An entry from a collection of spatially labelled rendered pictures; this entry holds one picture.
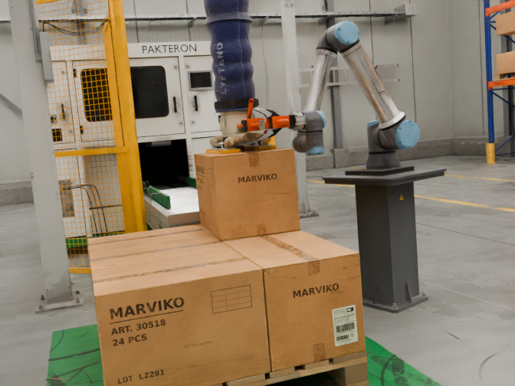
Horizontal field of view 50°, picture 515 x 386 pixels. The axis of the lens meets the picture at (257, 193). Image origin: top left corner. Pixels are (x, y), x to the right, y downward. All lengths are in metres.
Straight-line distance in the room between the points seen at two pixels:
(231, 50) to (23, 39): 1.55
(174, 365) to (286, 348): 0.42
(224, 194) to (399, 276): 1.15
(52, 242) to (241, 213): 1.65
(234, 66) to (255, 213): 0.75
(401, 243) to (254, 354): 1.35
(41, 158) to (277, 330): 2.24
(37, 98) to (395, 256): 2.42
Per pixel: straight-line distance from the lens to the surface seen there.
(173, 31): 12.37
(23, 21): 3.94
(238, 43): 2.87
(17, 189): 11.89
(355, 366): 2.32
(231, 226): 2.62
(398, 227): 3.16
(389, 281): 3.19
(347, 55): 2.90
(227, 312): 2.06
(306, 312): 2.16
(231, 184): 2.60
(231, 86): 2.84
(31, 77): 3.88
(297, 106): 6.45
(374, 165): 3.14
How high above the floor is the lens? 1.05
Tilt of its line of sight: 6 degrees down
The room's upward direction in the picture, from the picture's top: 5 degrees counter-clockwise
